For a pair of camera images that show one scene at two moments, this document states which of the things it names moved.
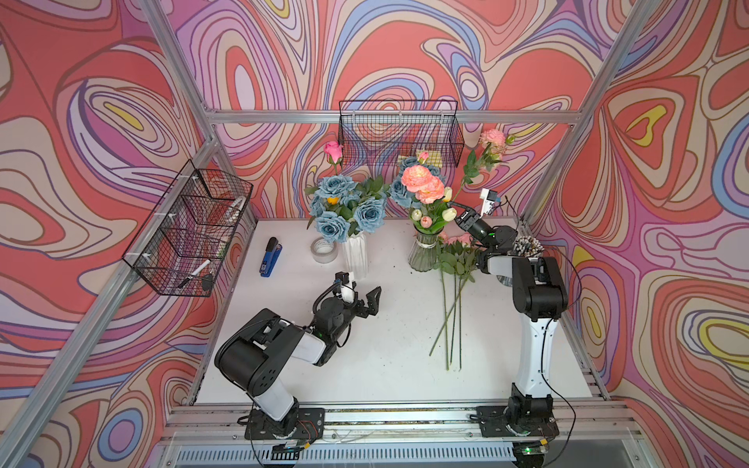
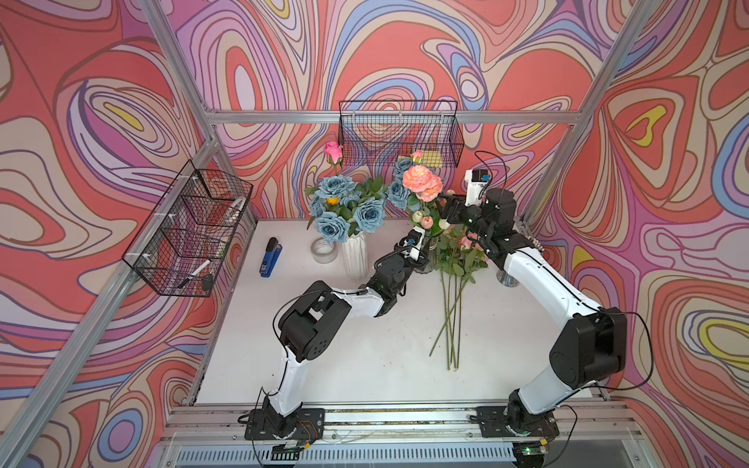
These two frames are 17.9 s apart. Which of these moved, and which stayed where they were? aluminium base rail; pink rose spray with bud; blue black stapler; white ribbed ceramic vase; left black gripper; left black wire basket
Moved: left black gripper; pink rose spray with bud
Stayed: aluminium base rail; white ribbed ceramic vase; left black wire basket; blue black stapler
